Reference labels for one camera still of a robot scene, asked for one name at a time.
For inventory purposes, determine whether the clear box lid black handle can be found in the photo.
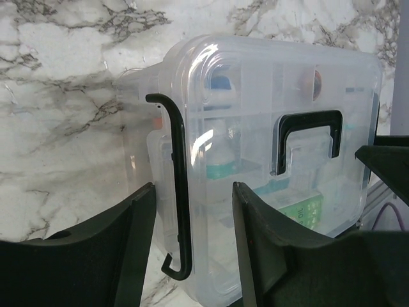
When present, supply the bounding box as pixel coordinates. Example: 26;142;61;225
163;35;382;306

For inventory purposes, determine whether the small copper tin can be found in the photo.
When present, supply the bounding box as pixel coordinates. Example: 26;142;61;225
298;70;322;101

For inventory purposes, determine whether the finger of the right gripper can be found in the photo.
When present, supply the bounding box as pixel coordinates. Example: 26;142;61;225
355;136;409;204

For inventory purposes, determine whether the green small medicine box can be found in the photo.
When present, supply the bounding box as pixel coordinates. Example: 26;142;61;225
278;194;323;229

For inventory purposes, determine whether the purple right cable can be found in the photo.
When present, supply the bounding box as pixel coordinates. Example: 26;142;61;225
372;201;405;233

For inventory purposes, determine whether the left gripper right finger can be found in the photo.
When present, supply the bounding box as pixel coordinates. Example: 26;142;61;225
233;182;408;306

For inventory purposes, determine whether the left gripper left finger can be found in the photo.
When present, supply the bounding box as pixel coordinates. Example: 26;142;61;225
1;184;156;306

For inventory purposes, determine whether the clear first aid box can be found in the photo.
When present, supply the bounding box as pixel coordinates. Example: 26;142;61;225
115;63;193;281

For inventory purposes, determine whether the brown medicine bottle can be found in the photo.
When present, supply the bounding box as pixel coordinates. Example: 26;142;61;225
152;118;163;130

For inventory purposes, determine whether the white green-label bottle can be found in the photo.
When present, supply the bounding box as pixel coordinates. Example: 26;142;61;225
205;125;238;204

